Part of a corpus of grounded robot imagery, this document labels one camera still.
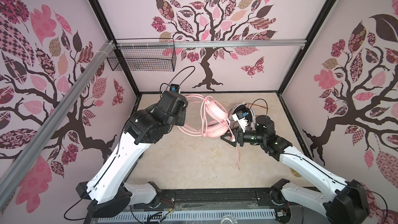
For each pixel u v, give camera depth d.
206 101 0.57
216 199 0.75
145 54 0.95
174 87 0.51
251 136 0.64
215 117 0.55
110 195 0.37
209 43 0.93
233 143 0.64
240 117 0.66
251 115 0.97
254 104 1.10
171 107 0.40
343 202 0.38
